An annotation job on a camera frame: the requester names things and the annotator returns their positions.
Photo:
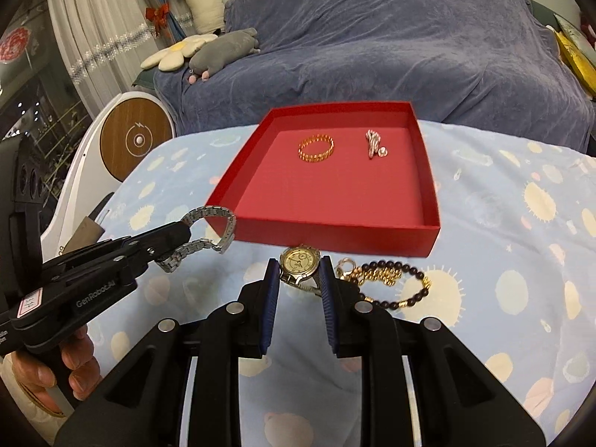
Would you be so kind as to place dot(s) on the silver metal watch band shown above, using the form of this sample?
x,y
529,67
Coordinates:
x,y
228,230

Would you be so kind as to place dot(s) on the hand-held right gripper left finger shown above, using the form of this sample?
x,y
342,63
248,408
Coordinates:
x,y
270,307

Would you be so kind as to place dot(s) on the red ribbon bow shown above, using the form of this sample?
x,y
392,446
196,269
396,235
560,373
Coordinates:
x,y
158,14

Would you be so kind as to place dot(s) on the red jewelry box tray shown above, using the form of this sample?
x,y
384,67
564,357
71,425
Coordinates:
x,y
326,195

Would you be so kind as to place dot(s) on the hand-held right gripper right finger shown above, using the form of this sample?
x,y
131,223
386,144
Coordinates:
x,y
328,312

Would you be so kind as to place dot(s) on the white sheer curtain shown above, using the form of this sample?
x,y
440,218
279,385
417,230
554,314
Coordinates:
x,y
93,32

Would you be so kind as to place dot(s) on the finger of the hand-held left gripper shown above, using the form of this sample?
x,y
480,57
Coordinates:
x,y
170,237

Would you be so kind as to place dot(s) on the brown cardboard piece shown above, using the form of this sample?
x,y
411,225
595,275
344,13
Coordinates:
x,y
84,235

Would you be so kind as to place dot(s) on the grey plush toy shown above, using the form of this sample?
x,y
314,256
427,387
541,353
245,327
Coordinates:
x,y
223,49

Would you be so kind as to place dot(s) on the red round window decal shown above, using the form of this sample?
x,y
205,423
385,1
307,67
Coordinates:
x,y
14,44

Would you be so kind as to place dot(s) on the cream flower cushion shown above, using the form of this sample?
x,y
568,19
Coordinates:
x,y
174,53

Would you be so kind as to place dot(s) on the person's left hand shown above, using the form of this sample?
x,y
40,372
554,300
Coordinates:
x,y
77,363

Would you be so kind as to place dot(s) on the yellow foil package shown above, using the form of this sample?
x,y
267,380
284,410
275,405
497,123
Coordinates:
x,y
575,51

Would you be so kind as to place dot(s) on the white machine with wooden disc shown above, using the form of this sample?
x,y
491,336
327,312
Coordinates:
x,y
135,139

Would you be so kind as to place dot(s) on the light blue printed blanket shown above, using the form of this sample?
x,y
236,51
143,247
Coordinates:
x,y
489,242

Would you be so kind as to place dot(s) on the gold face wristwatch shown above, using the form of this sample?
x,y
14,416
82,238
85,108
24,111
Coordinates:
x,y
299,260

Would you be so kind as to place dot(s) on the blue-grey sofa cover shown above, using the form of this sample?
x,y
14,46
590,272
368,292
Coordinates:
x,y
396,46

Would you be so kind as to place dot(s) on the white sheep plush toy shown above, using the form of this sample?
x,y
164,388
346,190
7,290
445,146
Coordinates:
x,y
200,4

